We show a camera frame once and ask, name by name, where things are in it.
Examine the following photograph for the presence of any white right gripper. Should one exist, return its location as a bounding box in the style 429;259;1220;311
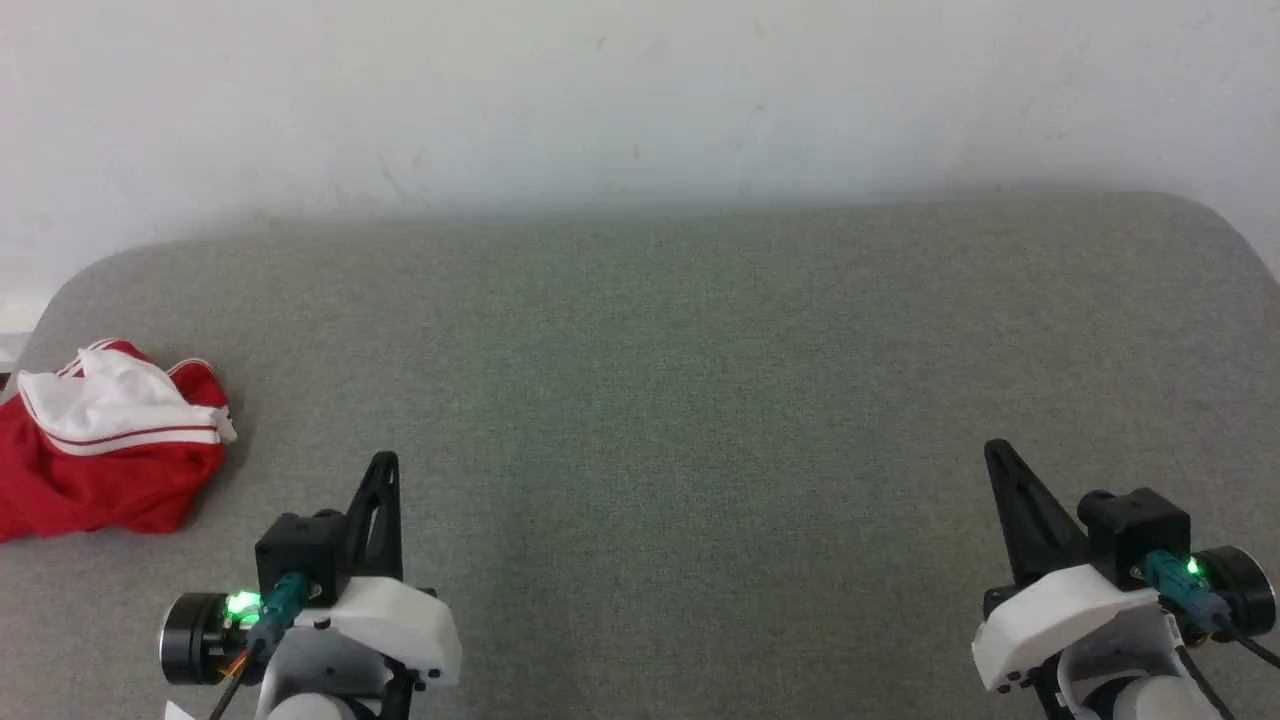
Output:
972;437;1279;720

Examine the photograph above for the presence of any grey-green fabric sofa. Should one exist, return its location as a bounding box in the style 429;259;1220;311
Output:
0;190;1280;720

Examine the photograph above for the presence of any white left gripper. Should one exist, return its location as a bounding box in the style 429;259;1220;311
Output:
160;451;463;703

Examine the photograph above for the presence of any red and white shirt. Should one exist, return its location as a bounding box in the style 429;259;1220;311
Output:
0;338;239;544

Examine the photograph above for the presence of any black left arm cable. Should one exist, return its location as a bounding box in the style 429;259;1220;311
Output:
205;572;313;720

